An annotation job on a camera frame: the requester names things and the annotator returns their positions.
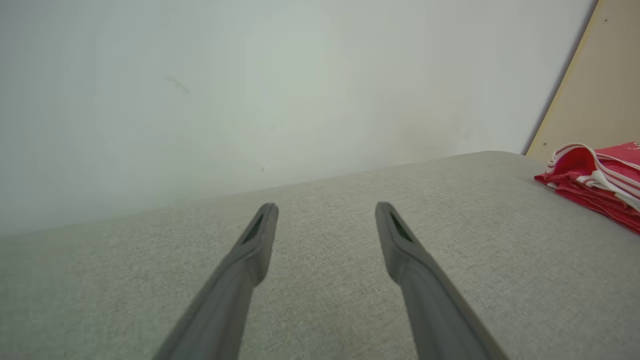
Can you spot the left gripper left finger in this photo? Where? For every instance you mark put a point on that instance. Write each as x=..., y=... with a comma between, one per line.
x=235, y=290

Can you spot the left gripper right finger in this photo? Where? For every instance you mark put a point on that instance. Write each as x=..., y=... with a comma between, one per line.
x=430, y=300

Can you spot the red and white basketball jersey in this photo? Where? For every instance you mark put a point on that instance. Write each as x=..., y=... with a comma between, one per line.
x=567, y=165

